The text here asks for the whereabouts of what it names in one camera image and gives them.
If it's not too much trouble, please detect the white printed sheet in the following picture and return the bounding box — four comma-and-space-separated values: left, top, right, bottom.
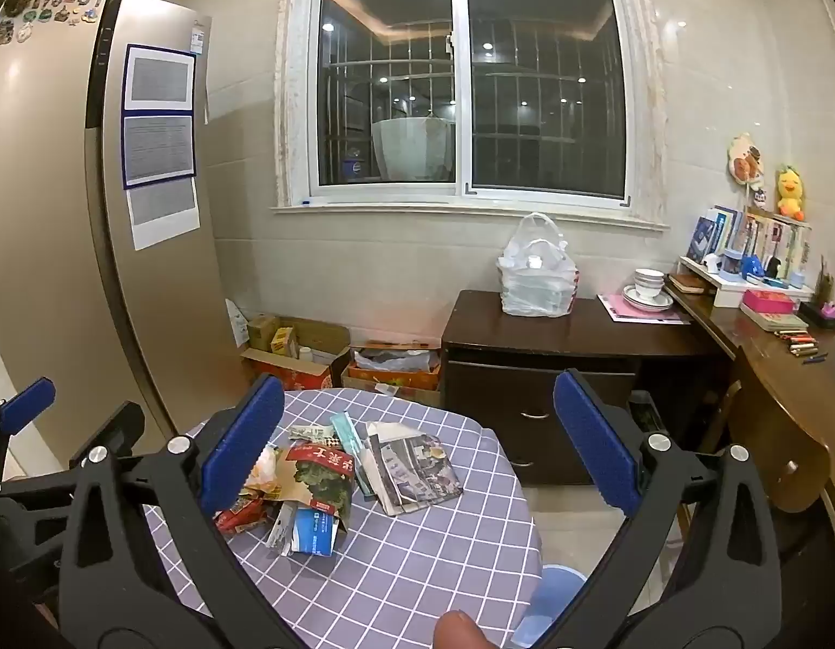
126, 176, 202, 251

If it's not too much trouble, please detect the dark wooden cabinet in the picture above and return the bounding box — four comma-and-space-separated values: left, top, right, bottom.
440, 289, 722, 488

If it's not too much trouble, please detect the black pen holder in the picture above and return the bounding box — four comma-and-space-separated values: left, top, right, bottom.
799, 253, 835, 331

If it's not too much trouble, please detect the small brown cardboard box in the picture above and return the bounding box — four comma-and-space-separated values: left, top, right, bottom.
247, 314, 279, 351

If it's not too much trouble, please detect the red snack wrapper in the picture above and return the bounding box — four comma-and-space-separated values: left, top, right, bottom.
214, 495, 276, 535

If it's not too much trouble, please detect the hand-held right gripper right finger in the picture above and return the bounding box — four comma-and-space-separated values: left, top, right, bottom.
553, 368, 784, 649

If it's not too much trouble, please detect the white plastic bag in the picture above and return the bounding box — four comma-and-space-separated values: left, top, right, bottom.
497, 211, 581, 319

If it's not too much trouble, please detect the open cardboard box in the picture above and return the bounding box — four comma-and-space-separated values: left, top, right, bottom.
240, 314, 354, 393

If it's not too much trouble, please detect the cluster of fridge magnets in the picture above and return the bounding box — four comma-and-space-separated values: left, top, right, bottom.
0, 0, 110, 48

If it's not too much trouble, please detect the orange foil wrapper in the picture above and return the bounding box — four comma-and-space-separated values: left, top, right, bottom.
241, 449, 283, 494

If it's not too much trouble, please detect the group of coloured pens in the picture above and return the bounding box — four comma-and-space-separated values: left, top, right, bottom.
772, 328, 831, 366

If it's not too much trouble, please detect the pink box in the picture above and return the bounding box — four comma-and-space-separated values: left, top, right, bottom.
742, 288, 797, 315

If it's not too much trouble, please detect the blue framed printed sheet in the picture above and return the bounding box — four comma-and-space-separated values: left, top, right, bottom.
123, 44, 197, 111
121, 114, 197, 190

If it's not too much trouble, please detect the newspaper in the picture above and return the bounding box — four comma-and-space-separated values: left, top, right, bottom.
355, 421, 464, 516

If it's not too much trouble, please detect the blue plastic bin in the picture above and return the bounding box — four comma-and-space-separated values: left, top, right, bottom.
510, 563, 589, 649

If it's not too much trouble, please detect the white paper bag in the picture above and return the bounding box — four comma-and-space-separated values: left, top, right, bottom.
226, 297, 251, 347

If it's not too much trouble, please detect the row of books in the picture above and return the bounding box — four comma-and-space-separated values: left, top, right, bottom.
686, 204, 812, 281

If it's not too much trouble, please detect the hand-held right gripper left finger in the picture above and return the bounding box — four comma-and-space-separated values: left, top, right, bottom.
57, 373, 286, 649

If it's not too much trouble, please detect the orange sided cardboard box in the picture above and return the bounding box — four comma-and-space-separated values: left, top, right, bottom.
341, 341, 444, 407

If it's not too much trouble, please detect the person's right hand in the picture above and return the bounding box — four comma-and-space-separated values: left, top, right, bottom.
436, 610, 489, 649

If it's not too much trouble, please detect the pink paper folder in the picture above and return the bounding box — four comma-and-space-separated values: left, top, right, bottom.
596, 293, 692, 326

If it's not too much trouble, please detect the yellow plush duck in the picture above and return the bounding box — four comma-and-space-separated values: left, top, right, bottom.
774, 163, 806, 221

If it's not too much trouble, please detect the white round tub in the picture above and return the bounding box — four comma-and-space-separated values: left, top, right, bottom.
371, 115, 457, 183

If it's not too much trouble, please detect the white desk shelf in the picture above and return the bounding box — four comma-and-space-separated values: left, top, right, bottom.
680, 253, 816, 308

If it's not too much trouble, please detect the round table, checked cloth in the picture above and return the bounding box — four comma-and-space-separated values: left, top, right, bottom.
143, 388, 543, 649

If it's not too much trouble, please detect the gold refrigerator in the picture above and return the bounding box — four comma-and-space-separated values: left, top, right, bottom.
0, 0, 256, 481

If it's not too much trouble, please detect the blue white carton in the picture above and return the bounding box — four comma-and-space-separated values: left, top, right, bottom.
288, 506, 340, 557

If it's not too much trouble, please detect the beige book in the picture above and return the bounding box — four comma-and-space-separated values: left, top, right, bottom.
738, 301, 807, 334

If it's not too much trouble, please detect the teal plastic packet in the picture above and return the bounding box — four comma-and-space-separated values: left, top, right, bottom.
331, 412, 364, 454

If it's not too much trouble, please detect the brown wooden desk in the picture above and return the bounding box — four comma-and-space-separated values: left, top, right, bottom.
664, 277, 835, 555

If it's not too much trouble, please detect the dark wooden drawer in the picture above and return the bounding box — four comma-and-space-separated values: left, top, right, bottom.
446, 360, 638, 443
498, 442, 597, 488

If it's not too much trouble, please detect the cartoon hand fan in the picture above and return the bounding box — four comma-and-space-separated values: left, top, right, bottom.
728, 133, 768, 190

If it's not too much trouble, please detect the brown wooden chair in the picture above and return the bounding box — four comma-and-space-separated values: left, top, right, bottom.
661, 345, 834, 589

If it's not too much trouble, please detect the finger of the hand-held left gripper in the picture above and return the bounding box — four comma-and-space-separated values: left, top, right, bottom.
69, 400, 146, 471
0, 377, 57, 481

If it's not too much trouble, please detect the red brown printed paper bag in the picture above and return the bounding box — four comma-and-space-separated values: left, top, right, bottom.
272, 442, 356, 535

